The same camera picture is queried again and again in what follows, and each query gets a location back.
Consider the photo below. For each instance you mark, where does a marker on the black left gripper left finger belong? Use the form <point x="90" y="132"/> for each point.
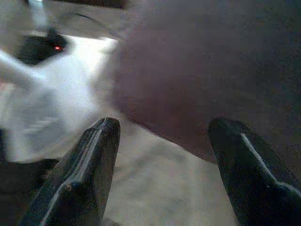
<point x="77" y="176"/>

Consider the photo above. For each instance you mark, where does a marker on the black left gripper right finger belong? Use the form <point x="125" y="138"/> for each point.
<point x="249" y="188"/>

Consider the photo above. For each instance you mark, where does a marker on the dark grey fabric sofa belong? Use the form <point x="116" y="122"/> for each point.
<point x="188" y="70"/>

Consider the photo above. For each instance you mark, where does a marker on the small white table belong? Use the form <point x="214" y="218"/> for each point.
<point x="94" y="51"/>

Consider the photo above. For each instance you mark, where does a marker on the black power strip red light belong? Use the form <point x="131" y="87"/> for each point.
<point x="42" y="50"/>

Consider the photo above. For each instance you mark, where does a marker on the dark brown wooden cabinet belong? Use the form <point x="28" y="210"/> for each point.
<point x="94" y="2"/>

